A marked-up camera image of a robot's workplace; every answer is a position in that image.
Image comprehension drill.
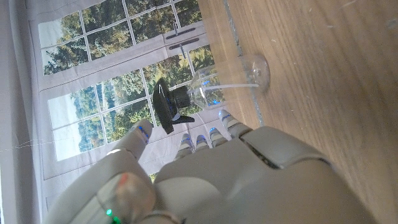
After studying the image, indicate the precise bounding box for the printed window backdrop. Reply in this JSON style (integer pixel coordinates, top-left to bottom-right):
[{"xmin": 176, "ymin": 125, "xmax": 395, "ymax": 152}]
[{"xmin": 24, "ymin": 0, "xmax": 237, "ymax": 218}]

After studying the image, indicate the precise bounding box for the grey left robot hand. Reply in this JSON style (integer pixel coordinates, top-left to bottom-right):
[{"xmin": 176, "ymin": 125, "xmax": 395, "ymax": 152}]
[{"xmin": 43, "ymin": 108, "xmax": 379, "ymax": 224}]

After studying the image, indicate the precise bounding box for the clear spray bottle black nozzle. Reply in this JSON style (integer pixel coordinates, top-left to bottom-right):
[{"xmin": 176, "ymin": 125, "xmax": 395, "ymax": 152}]
[{"xmin": 152, "ymin": 54, "xmax": 271, "ymax": 135}]

